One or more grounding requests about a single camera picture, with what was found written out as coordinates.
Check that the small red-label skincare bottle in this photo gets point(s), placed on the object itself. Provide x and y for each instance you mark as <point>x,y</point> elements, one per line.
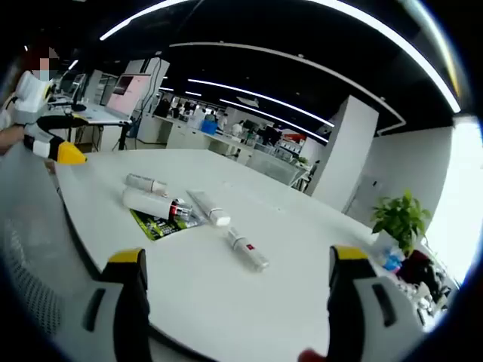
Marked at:
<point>247,249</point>

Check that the green silver skincare sachet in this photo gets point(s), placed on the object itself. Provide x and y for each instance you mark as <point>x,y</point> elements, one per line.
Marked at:
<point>154,228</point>

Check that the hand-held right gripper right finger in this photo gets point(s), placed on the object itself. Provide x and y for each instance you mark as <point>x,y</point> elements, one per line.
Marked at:
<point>351,301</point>

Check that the black tripod stand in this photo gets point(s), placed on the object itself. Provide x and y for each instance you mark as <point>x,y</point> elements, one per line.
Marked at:
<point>122,137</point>

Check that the white skincare tube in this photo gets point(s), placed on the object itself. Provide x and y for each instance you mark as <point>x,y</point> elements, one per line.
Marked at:
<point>205,205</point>

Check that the dark red bag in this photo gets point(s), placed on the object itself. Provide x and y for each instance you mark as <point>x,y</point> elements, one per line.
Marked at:
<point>419,271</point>

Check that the white counter row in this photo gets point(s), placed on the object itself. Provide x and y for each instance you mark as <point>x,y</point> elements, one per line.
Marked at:
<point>211,141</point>

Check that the blue packets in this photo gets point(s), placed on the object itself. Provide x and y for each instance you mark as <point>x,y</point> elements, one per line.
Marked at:
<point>392,260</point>

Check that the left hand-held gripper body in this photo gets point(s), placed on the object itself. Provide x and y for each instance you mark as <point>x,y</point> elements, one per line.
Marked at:
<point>30,98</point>

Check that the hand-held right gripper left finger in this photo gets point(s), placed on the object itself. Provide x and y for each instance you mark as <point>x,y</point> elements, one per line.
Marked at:
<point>132,301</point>

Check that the white red-ringed skincare bottle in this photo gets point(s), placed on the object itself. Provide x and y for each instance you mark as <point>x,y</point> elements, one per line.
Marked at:
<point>151,203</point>

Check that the silver skincare bottle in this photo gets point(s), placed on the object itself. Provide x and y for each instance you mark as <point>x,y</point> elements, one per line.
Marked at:
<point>145,183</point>

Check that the person's left hand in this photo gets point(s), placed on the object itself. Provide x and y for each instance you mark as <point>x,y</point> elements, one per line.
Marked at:
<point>9,139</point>

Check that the grey mesh office chair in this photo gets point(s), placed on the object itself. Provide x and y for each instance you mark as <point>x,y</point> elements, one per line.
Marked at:
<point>30,234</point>

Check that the person's right hand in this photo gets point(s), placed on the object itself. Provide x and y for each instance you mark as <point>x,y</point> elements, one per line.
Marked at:
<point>313,356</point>

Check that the white square pillar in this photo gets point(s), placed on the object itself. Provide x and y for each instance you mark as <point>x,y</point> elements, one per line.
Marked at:
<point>351,151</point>

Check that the pink monitor screen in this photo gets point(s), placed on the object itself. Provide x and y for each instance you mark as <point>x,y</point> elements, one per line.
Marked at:
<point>128,90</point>

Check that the blue crate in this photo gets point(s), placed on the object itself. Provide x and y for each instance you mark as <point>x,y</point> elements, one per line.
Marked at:
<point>208,127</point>

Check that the potted green plant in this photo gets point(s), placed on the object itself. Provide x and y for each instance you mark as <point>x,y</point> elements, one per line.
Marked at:
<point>402,218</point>

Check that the white monitor desk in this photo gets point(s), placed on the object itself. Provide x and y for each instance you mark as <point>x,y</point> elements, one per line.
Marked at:
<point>98,113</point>

